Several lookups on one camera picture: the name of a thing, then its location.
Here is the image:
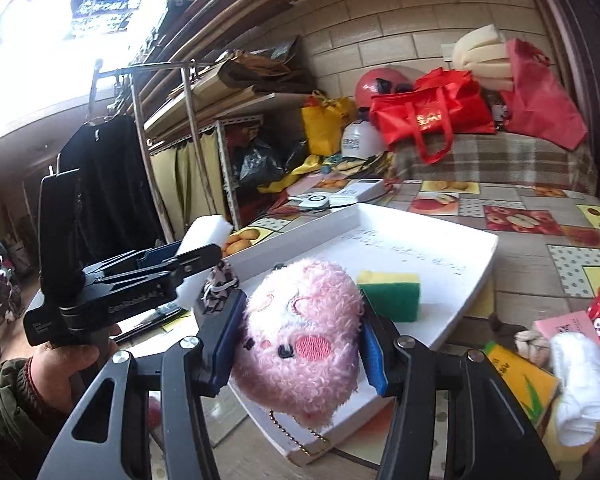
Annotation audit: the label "olive curtain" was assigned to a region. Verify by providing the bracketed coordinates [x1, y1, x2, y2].
[150, 130, 231, 241]

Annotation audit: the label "white remote control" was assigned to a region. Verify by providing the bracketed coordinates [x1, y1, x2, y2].
[330, 176, 387, 202]

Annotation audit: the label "red helmet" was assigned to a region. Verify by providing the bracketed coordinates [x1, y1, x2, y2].
[355, 66, 416, 108]

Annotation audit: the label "red tote bag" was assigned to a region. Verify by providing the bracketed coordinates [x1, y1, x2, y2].
[369, 67, 496, 165]

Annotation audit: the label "red nonwoven bag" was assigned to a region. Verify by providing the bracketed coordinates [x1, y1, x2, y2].
[500, 37, 590, 151]

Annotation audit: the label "person's left forearm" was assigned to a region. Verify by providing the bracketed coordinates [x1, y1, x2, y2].
[0, 357, 71, 480]

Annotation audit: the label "metal clothes rack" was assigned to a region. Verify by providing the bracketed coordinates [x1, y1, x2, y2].
[87, 59, 241, 241]

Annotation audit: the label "black garment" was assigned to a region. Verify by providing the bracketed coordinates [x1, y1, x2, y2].
[55, 115, 166, 266]

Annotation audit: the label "white foam pieces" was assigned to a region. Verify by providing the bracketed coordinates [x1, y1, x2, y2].
[452, 24, 513, 92]

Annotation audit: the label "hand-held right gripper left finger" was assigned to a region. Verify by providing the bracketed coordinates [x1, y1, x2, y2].
[50, 287, 248, 480]

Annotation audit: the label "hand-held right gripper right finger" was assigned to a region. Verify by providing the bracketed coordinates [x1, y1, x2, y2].
[361, 310, 561, 480]

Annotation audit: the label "white round device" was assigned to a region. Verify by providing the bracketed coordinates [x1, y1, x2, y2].
[287, 191, 358, 211]

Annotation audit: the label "cardboard sheets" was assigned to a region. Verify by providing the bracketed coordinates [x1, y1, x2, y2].
[145, 57, 311, 136]

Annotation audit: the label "yellow bag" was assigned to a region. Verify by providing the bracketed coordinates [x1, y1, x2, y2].
[301, 91, 357, 157]

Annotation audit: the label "yellow green packet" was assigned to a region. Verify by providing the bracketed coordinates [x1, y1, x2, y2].
[482, 340, 561, 426]

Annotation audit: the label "white sponge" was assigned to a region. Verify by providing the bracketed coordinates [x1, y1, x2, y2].
[174, 214, 234, 311]

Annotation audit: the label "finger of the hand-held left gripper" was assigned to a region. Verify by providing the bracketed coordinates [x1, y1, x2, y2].
[82, 243, 224, 293]
[100, 245, 182, 268]

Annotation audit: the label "person's left hand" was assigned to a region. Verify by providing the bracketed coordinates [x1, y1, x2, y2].
[30, 325, 123, 411]

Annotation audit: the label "black white scrunchie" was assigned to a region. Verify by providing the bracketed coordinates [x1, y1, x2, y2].
[202, 260, 241, 316]

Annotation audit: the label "wooden boards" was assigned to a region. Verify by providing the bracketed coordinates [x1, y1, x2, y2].
[130, 0, 416, 106]

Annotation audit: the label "green yellow sponge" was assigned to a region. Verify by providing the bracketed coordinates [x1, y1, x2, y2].
[356, 270, 422, 323]

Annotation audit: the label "pink plush toy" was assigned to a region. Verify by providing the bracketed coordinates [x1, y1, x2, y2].
[230, 257, 368, 456]

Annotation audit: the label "plaid sofa cover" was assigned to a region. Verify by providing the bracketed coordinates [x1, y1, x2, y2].
[395, 130, 598, 196]

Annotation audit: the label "black plastic bag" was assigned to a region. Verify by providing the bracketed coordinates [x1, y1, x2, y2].
[235, 137, 308, 188]

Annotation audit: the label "white tray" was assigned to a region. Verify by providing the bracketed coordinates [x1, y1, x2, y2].
[220, 202, 501, 466]

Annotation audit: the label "white rolled cloth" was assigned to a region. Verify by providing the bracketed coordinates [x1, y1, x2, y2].
[550, 332, 600, 448]

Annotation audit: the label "brown plush toy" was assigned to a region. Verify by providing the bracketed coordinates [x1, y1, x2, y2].
[490, 312, 551, 361]

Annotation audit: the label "white helmet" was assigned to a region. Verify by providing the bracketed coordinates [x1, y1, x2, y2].
[341, 120, 387, 161]

